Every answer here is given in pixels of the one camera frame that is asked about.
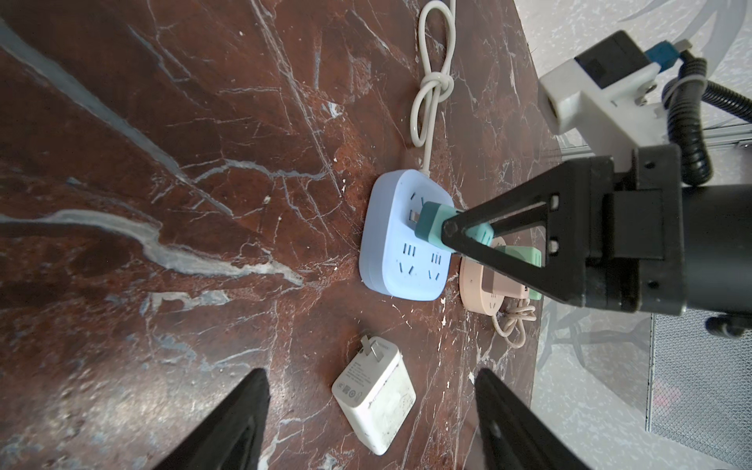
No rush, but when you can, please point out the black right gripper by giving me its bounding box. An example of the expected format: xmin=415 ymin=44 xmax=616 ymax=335
xmin=442 ymin=145 xmax=751 ymax=317

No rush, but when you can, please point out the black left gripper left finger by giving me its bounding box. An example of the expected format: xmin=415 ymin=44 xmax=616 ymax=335
xmin=157 ymin=368 xmax=270 ymax=469

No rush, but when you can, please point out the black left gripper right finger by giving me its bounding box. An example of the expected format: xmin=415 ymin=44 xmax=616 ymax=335
xmin=475 ymin=368 xmax=589 ymax=470

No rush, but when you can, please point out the light green cube adapter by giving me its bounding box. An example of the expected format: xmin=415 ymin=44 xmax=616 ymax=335
xmin=497 ymin=245 xmax=542 ymax=301

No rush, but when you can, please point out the white cube adapter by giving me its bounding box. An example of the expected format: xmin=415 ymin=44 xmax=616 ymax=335
xmin=332 ymin=336 xmax=416 ymax=456

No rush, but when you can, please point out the teal cube adapter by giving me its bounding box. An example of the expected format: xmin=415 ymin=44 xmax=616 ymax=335
xmin=409 ymin=202 xmax=495 ymax=253

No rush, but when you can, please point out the pink round power strip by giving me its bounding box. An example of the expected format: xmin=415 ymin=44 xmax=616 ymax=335
xmin=459 ymin=237 xmax=530 ymax=316

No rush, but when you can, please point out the blue square power strip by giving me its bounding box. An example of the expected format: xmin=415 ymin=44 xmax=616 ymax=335
xmin=358 ymin=170 xmax=454 ymax=302

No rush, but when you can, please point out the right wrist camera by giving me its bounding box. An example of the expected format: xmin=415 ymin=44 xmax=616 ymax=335
xmin=539 ymin=31 xmax=691 ymax=172

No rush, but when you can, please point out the white cable of pink strip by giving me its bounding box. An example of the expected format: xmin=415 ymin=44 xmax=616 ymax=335
xmin=490 ymin=298 xmax=539 ymax=351

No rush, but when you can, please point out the white cable of blue strip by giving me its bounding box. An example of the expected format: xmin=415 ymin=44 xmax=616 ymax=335
xmin=409 ymin=0 xmax=457 ymax=176

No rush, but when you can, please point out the white wire mesh basket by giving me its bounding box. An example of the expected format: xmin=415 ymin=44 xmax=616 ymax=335
xmin=646 ymin=309 xmax=751 ymax=469

